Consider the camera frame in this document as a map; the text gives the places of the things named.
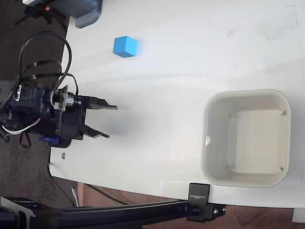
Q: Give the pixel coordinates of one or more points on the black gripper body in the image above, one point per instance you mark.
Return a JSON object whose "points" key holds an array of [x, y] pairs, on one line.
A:
{"points": [[70, 124]]}

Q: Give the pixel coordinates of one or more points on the blue cube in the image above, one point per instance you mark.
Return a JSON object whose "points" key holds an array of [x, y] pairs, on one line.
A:
{"points": [[125, 46]]}

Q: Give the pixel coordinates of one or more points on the black six-joint robot arm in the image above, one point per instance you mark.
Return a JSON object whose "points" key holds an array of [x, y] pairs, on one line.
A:
{"points": [[26, 100]]}

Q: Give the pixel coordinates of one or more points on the white square bin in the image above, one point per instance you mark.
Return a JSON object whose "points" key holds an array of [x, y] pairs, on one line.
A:
{"points": [[247, 138]]}

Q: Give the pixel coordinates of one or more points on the small metal nut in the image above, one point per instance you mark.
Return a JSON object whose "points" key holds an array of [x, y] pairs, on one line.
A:
{"points": [[63, 155]]}

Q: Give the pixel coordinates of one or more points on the black aluminium stand bar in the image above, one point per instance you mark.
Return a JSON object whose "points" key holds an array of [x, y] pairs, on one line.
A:
{"points": [[107, 213]]}

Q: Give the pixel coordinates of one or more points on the gray monitor stand base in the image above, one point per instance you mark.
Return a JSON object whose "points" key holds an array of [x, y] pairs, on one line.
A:
{"points": [[87, 12]]}

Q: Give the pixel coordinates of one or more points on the black device with orange button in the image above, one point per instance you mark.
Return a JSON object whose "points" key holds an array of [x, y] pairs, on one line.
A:
{"points": [[45, 10]]}

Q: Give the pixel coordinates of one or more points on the black table clamp block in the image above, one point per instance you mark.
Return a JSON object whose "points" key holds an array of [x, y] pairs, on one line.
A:
{"points": [[199, 202]]}

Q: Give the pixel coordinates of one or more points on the white paper sheet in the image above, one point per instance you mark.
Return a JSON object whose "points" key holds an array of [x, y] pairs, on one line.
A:
{"points": [[299, 214]]}

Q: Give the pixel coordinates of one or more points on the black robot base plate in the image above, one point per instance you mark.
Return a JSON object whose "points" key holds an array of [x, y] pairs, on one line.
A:
{"points": [[62, 143]]}

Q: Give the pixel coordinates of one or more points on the gripper camera circuit board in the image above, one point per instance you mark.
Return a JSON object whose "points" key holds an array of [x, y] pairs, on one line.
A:
{"points": [[62, 98]]}

